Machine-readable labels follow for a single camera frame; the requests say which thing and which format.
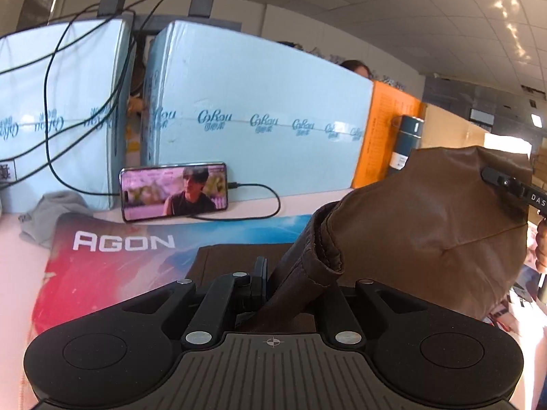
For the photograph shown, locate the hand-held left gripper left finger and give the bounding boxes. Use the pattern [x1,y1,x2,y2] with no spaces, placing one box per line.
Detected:
[122,256,271,351]

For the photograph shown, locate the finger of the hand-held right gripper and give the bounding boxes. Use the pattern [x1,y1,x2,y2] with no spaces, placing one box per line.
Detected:
[481,166,531,220]

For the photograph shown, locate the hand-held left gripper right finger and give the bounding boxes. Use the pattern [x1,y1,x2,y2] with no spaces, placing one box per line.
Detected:
[316,279,430,347]

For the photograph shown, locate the brown garment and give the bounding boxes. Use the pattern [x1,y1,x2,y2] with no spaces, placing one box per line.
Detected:
[194,145,535,329]

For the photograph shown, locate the person's right hand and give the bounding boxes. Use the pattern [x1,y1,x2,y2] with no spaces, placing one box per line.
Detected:
[535,219,547,275]

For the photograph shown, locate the brown cardboard box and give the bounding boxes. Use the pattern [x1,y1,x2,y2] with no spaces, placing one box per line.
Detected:
[422,104,493,151]

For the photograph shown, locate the dark green thermos bottle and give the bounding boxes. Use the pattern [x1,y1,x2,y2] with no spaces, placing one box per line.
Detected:
[388,114,425,176]

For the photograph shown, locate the black smartphone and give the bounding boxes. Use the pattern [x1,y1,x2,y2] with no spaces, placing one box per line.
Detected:
[120,162,232,223]

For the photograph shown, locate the orange cardboard box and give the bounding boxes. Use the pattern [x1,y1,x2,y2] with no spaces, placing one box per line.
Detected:
[352,81,426,189]

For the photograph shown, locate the red and blue desk mat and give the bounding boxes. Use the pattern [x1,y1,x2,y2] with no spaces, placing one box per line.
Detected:
[29,212,326,353]

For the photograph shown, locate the light blue foam board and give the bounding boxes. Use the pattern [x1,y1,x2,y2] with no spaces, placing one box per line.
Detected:
[0,16,137,215]
[141,20,375,204]

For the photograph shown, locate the grey cloth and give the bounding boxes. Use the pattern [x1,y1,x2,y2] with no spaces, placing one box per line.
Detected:
[18,191,93,249]

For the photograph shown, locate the black phone charging cable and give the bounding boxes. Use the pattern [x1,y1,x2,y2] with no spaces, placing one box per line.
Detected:
[191,182,282,223]

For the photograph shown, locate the long black cable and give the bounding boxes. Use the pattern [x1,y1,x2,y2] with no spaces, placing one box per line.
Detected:
[0,0,153,189]
[43,0,215,197]

